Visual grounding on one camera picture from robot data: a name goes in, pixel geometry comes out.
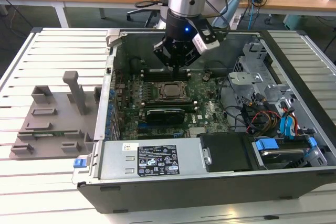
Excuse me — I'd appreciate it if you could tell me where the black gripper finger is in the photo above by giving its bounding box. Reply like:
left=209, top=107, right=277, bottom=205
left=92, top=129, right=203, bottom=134
left=153, top=37, right=179, bottom=77
left=177, top=44, right=203, bottom=76

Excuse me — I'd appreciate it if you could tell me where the silver CPU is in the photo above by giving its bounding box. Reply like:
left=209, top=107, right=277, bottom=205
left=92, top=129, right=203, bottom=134
left=164, top=83, right=182, bottom=97

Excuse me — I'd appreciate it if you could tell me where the metal socket cover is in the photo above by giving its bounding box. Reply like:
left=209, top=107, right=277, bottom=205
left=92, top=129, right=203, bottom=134
left=156, top=81, right=188, bottom=100

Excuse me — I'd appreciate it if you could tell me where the black office chair base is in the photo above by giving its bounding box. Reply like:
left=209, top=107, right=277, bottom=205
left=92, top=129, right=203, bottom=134
left=127, top=8, right=161, bottom=28

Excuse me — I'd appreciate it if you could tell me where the green motherboard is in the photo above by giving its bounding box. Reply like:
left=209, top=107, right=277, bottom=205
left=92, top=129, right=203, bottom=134
left=112, top=70, right=232, bottom=141

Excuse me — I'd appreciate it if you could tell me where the white power strip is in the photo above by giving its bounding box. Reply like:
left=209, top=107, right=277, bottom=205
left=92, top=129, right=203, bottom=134
left=227, top=13, right=243, bottom=30

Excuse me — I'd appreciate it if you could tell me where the silver metal disk bay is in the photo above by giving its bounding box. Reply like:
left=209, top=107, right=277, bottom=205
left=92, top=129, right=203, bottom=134
left=227, top=37, right=295, bottom=109

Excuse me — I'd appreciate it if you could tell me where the black graphics card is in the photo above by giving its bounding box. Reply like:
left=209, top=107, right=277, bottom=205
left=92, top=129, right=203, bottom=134
left=145, top=106, right=186, bottom=132

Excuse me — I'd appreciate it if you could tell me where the silver finned heat sink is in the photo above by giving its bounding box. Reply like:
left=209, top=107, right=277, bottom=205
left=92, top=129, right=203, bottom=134
left=188, top=126, right=207, bottom=137

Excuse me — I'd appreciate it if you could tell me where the black plastic shroud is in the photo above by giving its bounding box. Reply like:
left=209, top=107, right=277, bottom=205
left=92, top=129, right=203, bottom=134
left=198, top=133, right=257, bottom=173

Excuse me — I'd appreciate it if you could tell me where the teal cabinet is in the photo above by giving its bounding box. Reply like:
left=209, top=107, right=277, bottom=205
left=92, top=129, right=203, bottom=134
left=282, top=14, right=310, bottom=32

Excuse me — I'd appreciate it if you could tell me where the grey power supply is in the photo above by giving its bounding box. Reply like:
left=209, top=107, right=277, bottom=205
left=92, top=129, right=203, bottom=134
left=98, top=140, right=205, bottom=180

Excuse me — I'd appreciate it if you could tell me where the grey parts rack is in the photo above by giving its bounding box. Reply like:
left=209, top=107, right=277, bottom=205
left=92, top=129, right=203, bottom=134
left=9, top=70, right=103, bottom=161

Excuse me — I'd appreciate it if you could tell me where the hard disk in blue carrier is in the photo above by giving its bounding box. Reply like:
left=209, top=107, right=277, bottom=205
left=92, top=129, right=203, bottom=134
left=252, top=136, right=320, bottom=170

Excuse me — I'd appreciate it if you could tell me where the blue plastic case latch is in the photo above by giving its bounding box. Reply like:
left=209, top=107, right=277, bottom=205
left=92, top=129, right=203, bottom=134
left=72, top=157, right=88, bottom=169

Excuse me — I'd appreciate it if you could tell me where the green RAM stick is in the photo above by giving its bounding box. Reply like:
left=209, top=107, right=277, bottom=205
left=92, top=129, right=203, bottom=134
left=33, top=132, right=68, bottom=138

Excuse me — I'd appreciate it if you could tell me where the black open PC case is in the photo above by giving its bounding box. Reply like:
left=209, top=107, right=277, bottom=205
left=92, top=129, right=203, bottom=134
left=72, top=28, right=336, bottom=216

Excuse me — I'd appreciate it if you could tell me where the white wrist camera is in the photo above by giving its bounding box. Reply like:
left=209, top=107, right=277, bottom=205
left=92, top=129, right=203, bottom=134
left=191, top=26, right=221, bottom=52

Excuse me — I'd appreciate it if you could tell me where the yellow power wire bundle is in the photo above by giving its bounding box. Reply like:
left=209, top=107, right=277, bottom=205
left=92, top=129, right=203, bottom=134
left=245, top=110, right=280, bottom=133

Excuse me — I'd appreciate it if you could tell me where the blue flat data wire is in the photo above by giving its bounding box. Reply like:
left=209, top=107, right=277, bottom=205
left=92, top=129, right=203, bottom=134
left=279, top=104, right=297, bottom=141

